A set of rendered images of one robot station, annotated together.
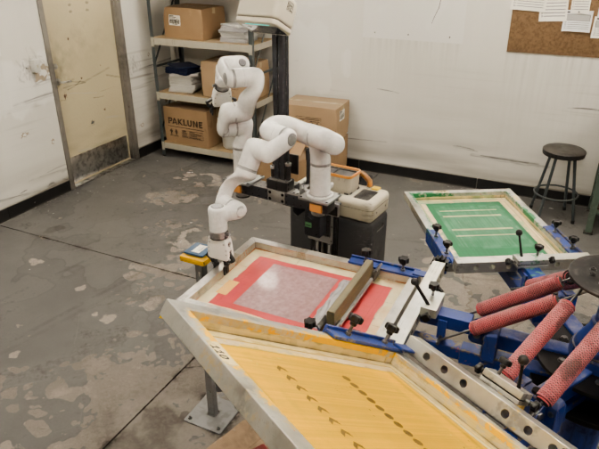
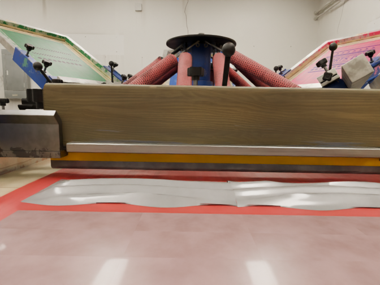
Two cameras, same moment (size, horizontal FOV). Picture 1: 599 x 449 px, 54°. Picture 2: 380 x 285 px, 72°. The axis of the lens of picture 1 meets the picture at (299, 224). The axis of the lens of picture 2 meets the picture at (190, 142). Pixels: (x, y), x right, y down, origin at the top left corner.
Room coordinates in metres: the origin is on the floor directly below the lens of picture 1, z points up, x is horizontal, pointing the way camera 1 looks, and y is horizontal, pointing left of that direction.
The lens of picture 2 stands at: (2.05, 0.07, 1.03)
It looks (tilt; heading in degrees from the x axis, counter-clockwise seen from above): 7 degrees down; 244
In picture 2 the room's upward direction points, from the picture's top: 1 degrees clockwise
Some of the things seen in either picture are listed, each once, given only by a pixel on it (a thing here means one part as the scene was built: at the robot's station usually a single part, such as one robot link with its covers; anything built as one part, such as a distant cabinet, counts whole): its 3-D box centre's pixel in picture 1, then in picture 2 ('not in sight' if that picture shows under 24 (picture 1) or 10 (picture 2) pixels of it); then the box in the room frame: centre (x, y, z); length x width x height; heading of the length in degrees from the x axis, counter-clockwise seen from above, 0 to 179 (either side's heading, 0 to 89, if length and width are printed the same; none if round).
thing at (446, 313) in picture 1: (447, 317); not in sight; (1.73, -0.52, 1.02); 0.17 x 0.06 x 0.05; 64
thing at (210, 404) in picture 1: (207, 338); not in sight; (2.32, 0.45, 0.48); 0.22 x 0.22 x 0.96; 64
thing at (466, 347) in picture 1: (408, 338); not in sight; (1.78, -0.40, 0.89); 1.24 x 0.06 x 0.06; 64
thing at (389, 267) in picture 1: (383, 271); not in sight; (2.12, -0.35, 0.98); 0.30 x 0.05 x 0.07; 64
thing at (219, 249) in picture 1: (219, 246); not in sight; (2.13, 0.33, 1.09); 0.10 x 0.07 x 0.11; 64
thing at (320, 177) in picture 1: (322, 178); not in sight; (2.55, -0.10, 1.21); 0.16 x 0.13 x 0.15; 149
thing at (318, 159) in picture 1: (322, 147); not in sight; (2.53, -0.10, 1.37); 0.13 x 0.10 x 0.16; 44
